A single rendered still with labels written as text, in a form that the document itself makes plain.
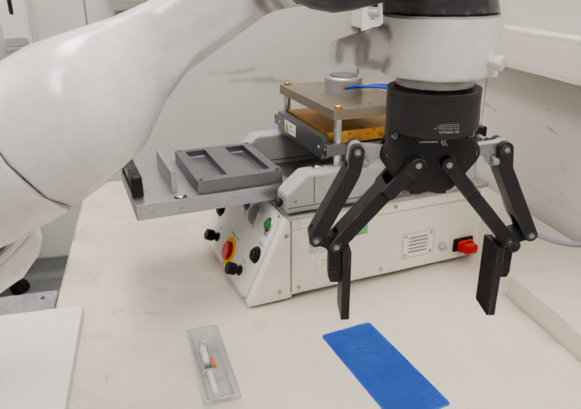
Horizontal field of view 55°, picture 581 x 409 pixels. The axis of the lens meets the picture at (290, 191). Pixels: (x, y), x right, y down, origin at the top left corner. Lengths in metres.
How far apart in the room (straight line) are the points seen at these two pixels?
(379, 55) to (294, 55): 2.19
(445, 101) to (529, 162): 1.20
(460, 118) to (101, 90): 0.26
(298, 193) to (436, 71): 0.63
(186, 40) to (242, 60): 2.11
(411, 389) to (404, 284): 0.31
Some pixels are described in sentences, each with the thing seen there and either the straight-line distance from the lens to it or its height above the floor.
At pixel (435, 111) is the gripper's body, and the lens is 0.44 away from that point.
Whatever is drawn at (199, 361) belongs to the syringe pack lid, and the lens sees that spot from 0.94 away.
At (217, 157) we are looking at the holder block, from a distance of 1.14.
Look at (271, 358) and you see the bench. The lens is 0.97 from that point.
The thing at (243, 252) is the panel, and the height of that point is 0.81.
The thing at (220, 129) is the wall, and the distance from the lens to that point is 2.64.
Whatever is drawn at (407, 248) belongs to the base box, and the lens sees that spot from 1.19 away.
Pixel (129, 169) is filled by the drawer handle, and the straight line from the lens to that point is 1.07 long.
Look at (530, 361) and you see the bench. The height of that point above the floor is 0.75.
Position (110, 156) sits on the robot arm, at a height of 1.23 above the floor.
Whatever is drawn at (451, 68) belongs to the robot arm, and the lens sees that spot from 0.43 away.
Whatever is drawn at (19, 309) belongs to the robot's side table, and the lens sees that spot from 1.20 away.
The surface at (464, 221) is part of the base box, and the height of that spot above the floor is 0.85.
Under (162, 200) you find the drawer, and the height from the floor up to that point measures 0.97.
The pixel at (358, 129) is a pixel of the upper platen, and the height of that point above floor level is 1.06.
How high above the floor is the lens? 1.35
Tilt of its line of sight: 22 degrees down
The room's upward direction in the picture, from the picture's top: straight up
